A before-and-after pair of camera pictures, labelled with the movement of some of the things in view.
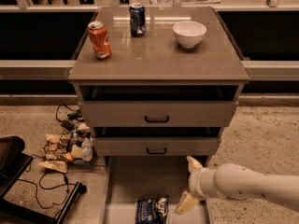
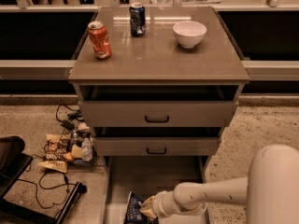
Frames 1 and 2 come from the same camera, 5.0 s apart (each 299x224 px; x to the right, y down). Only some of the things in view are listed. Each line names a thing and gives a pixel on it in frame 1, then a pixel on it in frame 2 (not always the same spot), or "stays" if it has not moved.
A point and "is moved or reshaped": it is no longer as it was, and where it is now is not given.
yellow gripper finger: (192, 164) to (149, 203)
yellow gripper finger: (186, 203) to (149, 212)
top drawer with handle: (159, 105) stays
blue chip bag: (152, 210) is moved or reshaped
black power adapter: (67, 125) stays
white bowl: (189, 34) stays
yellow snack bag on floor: (57, 165) stays
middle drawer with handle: (155, 141) stays
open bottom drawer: (127, 178) stays
